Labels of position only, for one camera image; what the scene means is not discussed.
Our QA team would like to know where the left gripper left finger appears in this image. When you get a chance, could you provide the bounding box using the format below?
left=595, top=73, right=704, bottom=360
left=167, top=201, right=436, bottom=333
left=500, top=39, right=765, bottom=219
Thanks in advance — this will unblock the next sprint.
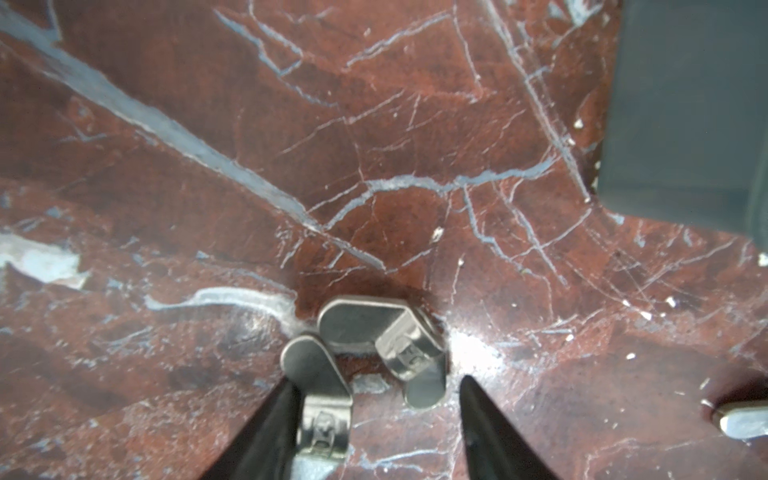
left=200, top=378, right=302, bottom=480

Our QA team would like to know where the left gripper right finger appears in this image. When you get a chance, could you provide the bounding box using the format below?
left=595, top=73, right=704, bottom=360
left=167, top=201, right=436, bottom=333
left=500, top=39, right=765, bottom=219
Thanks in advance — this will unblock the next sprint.
left=459, top=375, right=557, bottom=480

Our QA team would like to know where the grey compartment organizer box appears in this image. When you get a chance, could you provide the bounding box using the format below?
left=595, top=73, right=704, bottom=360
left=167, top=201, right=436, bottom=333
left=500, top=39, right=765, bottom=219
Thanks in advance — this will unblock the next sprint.
left=598, top=1, right=767, bottom=249

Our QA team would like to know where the silver wing nut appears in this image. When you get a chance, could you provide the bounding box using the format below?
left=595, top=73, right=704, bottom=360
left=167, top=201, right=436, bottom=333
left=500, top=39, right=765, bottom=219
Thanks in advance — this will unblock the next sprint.
left=280, top=334, right=353, bottom=479
left=712, top=400, right=768, bottom=440
left=317, top=295, right=448, bottom=410

